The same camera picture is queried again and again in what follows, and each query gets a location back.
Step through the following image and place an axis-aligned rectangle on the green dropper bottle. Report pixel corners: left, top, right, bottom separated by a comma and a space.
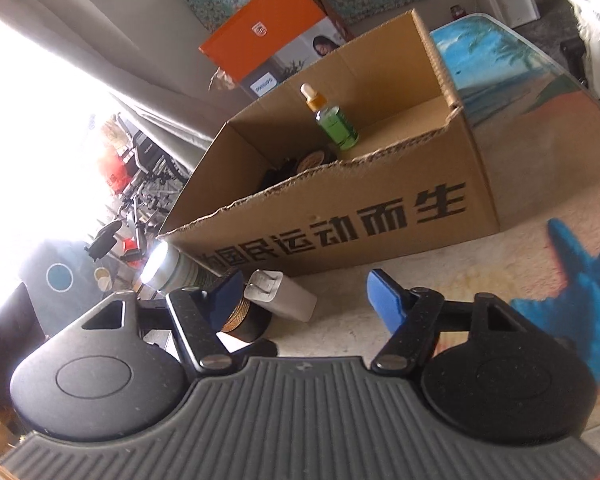
300, 82, 361, 151

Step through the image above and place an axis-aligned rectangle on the beige curtain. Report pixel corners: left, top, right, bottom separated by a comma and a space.
0, 0, 221, 146

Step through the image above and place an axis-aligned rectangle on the black jar with wooden lid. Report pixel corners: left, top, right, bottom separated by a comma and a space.
296, 147, 337, 173

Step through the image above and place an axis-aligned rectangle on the black round stool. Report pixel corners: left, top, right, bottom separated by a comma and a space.
85, 221, 122, 261

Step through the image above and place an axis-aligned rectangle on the wheelchair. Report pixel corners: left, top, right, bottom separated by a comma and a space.
115, 130, 191, 221

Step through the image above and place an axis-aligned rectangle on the white fluffy cloth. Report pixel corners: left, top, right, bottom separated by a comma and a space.
547, 0, 600, 126

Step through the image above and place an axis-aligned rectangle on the red plastic bag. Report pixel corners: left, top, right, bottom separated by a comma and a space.
97, 147, 131, 193
122, 237, 148, 261

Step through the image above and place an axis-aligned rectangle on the white charger plug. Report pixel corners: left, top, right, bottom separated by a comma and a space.
243, 270, 318, 323

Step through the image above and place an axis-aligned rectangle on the orange printed product box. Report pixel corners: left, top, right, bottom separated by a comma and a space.
198, 0, 353, 101

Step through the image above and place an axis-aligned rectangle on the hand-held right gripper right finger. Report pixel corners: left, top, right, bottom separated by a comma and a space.
366, 268, 513, 375

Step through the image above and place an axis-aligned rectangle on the large cardboard box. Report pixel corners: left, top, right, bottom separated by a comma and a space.
156, 8, 502, 278

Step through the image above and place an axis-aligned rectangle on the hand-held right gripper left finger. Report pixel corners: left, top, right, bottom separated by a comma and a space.
80, 268, 245, 375

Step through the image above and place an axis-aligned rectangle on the black jar with gold ribbing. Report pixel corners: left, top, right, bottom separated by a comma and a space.
219, 294, 273, 343

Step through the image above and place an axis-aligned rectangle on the tin can with shiny lid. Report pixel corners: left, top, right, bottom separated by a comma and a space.
139, 241, 226, 295

